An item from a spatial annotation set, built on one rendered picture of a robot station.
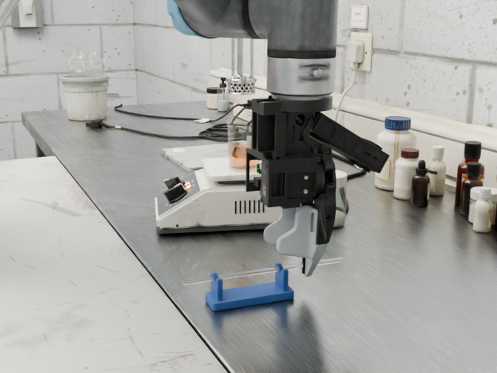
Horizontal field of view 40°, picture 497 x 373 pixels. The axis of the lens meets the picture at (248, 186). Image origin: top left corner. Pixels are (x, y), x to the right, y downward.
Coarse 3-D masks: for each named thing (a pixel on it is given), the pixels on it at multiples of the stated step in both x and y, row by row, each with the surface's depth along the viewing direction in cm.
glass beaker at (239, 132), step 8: (240, 120) 105; (248, 120) 105; (232, 128) 101; (240, 128) 100; (248, 128) 100; (232, 136) 102; (240, 136) 101; (248, 136) 101; (232, 144) 102; (240, 144) 101; (248, 144) 101; (232, 152) 102; (240, 152) 101; (232, 160) 102; (240, 160) 102; (256, 160) 103; (232, 168) 103; (240, 168) 102; (256, 168) 103
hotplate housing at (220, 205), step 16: (208, 192) 100; (224, 192) 100; (240, 192) 101; (256, 192) 101; (176, 208) 100; (192, 208) 100; (208, 208) 101; (224, 208) 101; (240, 208) 101; (256, 208) 102; (272, 208) 102; (160, 224) 100; (176, 224) 100; (192, 224) 101; (208, 224) 101; (224, 224) 102; (240, 224) 103; (256, 224) 103
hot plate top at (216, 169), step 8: (208, 160) 110; (216, 160) 110; (224, 160) 110; (208, 168) 105; (216, 168) 105; (224, 168) 105; (208, 176) 101; (216, 176) 100; (224, 176) 100; (232, 176) 100; (240, 176) 101; (256, 176) 101
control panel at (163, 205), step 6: (192, 174) 111; (180, 180) 111; (186, 180) 110; (192, 180) 108; (192, 186) 104; (198, 186) 103; (162, 192) 111; (192, 192) 102; (162, 198) 108; (186, 198) 101; (162, 204) 105; (168, 204) 103; (174, 204) 101; (162, 210) 102
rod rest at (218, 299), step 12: (276, 264) 81; (276, 276) 81; (216, 288) 77; (240, 288) 80; (252, 288) 80; (264, 288) 80; (276, 288) 80; (288, 288) 80; (216, 300) 77; (228, 300) 77; (240, 300) 77; (252, 300) 78; (264, 300) 78; (276, 300) 79
